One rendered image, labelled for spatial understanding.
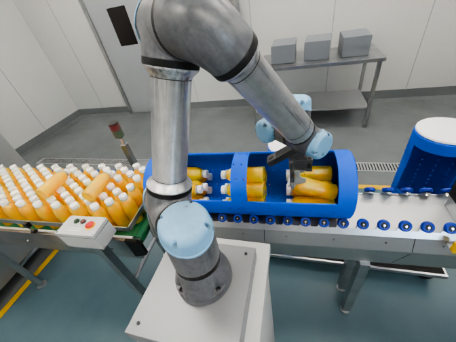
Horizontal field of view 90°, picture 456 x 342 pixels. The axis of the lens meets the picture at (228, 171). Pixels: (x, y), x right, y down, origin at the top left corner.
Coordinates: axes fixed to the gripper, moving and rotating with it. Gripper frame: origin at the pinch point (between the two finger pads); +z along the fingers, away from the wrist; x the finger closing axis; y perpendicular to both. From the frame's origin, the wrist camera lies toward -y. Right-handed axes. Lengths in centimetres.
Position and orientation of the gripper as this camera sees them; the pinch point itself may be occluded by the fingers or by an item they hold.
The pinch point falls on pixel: (290, 182)
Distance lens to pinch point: 95.9
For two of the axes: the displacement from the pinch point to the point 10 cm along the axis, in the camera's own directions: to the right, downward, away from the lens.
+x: 1.9, -6.4, 7.5
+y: 9.7, -0.1, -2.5
